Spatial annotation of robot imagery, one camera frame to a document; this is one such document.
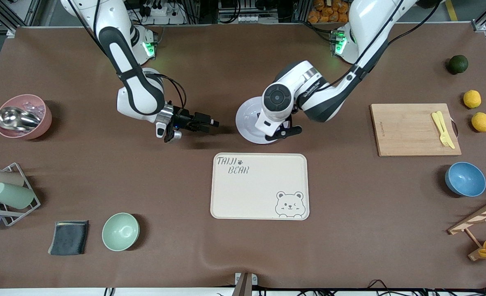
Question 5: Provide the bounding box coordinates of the lavender round plate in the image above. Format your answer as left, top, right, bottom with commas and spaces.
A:
235, 97, 294, 145

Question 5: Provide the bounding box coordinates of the cream bear print tray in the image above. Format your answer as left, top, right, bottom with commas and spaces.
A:
210, 153, 310, 221

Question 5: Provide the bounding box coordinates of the white power strip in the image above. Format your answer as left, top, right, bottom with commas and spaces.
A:
138, 0, 186, 25

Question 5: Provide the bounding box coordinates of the wooden cutting board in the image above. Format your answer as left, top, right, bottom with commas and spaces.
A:
370, 103, 462, 157

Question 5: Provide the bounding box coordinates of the pile of orange breads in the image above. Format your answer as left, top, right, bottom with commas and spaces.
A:
308, 0, 352, 24

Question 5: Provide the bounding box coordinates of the mint green bowl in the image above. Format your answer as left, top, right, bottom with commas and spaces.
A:
102, 213, 140, 252

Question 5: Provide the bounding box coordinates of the pink bowl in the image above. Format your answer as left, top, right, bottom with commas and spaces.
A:
0, 95, 53, 140

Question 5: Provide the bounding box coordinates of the yellow plastic fork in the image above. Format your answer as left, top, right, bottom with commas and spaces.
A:
431, 112, 451, 148

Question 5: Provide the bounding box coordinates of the yellow plastic knife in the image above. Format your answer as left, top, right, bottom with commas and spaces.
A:
436, 111, 456, 150

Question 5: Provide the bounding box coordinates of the metal table edge clamp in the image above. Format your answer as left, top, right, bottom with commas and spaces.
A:
234, 272, 258, 296

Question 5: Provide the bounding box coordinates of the dark grey folded cloth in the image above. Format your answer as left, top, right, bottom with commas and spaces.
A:
48, 220, 90, 256

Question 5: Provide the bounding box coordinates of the shiny metal scoop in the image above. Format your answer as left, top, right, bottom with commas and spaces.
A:
0, 106, 42, 132

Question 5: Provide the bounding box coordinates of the dark green lime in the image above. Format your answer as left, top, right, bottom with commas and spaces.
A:
448, 55, 469, 75

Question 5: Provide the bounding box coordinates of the blue bowl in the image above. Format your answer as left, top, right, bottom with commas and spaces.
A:
445, 162, 486, 197

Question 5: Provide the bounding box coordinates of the yellow lemon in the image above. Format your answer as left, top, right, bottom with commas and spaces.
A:
463, 90, 482, 109
471, 112, 486, 132

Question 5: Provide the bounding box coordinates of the mint green cup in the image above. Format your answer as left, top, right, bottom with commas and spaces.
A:
0, 182, 35, 209

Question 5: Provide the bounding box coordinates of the beige cup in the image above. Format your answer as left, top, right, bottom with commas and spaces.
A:
0, 171, 25, 190

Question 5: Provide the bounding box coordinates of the wooden peg rack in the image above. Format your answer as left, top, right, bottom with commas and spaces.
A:
448, 193, 486, 261

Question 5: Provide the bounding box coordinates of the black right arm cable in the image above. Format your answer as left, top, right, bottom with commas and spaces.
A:
157, 73, 187, 109

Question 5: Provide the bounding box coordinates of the grey wire cup rack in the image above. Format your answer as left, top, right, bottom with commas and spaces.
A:
0, 162, 41, 227

